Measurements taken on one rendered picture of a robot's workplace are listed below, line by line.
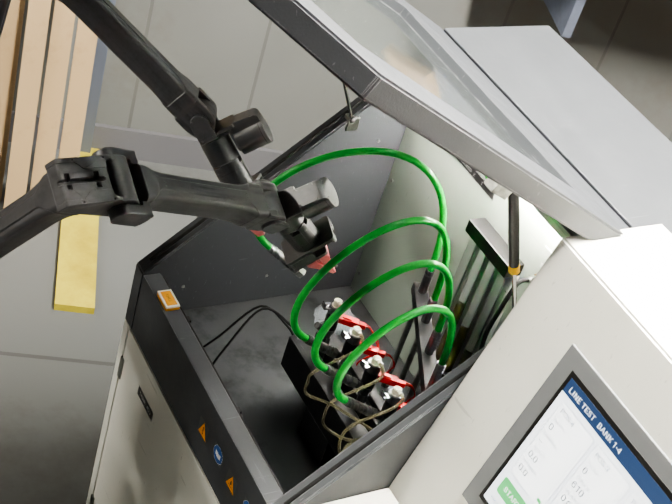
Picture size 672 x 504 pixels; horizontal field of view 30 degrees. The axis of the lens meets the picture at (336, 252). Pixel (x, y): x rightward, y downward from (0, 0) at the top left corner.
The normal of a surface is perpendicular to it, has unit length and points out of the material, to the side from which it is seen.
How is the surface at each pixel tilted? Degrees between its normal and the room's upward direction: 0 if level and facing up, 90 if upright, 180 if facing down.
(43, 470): 0
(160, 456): 90
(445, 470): 76
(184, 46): 90
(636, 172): 0
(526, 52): 0
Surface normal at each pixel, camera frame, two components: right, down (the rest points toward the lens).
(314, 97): 0.11, 0.64
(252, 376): 0.26, -0.76
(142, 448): -0.86, 0.11
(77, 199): 0.48, -0.39
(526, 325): -0.77, -0.07
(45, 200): -0.57, -0.04
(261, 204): 0.79, -0.40
